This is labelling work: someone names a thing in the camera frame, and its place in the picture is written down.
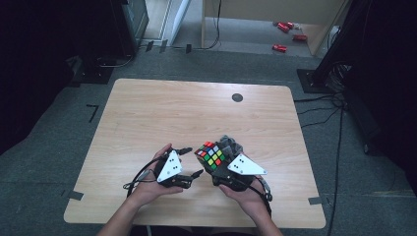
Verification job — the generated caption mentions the black floor cables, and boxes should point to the black floor cables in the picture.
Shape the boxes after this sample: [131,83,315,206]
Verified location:
[293,92,346,130]

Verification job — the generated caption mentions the multicoloured puzzle cube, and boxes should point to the multicoloured puzzle cube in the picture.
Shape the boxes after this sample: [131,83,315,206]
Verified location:
[194,141,227,171]

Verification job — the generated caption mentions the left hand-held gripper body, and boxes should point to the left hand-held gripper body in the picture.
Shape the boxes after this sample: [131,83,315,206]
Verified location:
[153,148,195,190]

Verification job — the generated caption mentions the hanging black cable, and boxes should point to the hanging black cable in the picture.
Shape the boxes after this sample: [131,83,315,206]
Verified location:
[170,0,222,51]

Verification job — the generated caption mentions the looped black floor cable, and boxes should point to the looped black floor cable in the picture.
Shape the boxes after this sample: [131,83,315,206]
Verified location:
[96,53,134,69]

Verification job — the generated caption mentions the black curtain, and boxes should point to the black curtain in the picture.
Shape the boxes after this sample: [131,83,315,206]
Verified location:
[343,0,417,190]
[0,0,116,155]

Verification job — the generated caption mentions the black metal stand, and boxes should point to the black metal stand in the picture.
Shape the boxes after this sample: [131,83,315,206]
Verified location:
[296,0,375,94]

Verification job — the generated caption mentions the coiled cable bundle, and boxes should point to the coiled cable bundle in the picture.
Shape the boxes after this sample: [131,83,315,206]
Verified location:
[328,62,352,93]

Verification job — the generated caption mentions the left hand-held gripper cable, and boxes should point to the left hand-held gripper cable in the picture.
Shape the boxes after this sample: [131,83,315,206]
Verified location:
[122,155,165,200]

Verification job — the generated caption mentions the white panel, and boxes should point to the white panel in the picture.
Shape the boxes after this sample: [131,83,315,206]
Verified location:
[170,0,193,45]

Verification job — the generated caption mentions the person's left hand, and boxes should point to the person's left hand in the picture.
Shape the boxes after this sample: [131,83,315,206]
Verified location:
[129,143,184,208]

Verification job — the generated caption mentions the hand-held gripper cable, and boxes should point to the hand-held gripper cable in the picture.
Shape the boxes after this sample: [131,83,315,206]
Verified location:
[249,176,274,218]
[122,155,165,200]

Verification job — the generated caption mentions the black flat stand base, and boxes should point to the black flat stand base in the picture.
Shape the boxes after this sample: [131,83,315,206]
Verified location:
[70,55,114,86]

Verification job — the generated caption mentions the right hand-held gripper cable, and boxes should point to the right hand-held gripper cable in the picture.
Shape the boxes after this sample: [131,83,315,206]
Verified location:
[249,176,274,218]

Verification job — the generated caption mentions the black monitor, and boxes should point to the black monitor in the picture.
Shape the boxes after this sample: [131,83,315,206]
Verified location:
[111,0,150,57]

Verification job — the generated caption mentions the black angled floor tape mark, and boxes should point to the black angled floor tape mark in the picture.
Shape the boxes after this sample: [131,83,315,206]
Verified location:
[86,103,100,124]

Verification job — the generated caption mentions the long black floor cable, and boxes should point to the long black floor cable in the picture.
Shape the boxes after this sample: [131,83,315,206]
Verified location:
[328,107,345,230]

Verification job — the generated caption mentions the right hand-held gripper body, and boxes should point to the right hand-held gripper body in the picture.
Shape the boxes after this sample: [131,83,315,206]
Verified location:
[210,153,268,193]

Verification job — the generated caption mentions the grey cloth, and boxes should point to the grey cloth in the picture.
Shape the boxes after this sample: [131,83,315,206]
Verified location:
[215,135,246,159]

